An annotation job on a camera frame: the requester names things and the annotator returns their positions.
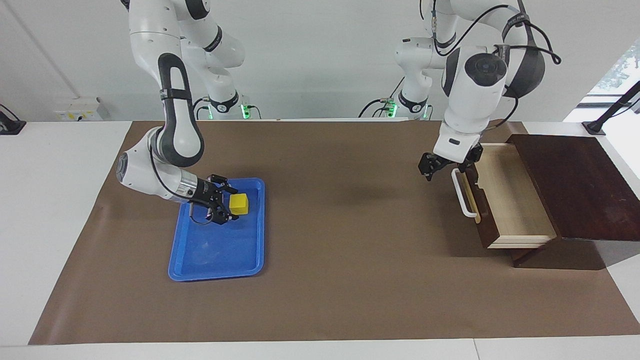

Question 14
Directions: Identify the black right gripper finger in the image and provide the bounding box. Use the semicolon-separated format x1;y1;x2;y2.
209;173;240;195
206;202;240;225

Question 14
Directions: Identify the yellow cube block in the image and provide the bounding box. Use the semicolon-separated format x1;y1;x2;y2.
229;193;250;216

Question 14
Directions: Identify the wooden drawer with white handle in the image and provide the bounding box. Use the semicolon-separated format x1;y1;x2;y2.
451;142;558;250

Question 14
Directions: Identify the blue plastic tray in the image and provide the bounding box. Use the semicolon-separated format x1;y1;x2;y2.
168;177;266;282

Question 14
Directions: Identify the brown paper table mat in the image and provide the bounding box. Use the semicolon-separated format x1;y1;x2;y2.
28;120;640;346

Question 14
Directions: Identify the dark brown wooden cabinet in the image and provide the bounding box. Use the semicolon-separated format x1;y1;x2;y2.
506;133;640;269

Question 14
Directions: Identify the black stand base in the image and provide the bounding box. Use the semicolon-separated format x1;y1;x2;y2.
0;103;27;136

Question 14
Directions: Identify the black right base cable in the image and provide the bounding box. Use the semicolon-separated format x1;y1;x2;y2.
189;97;211;121

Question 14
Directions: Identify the black base cable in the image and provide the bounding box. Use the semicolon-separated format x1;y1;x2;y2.
357;75;407;119
189;97;211;121

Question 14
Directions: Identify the black left base cable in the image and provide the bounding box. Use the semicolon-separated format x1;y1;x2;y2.
357;75;407;119

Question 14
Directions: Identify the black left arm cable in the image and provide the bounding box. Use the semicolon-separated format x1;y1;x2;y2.
431;0;562;67

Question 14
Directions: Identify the white wall power outlet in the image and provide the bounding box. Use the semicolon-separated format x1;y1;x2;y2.
54;97;112;122

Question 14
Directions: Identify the black camera stand pole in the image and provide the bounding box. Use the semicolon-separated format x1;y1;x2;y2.
582;80;640;137

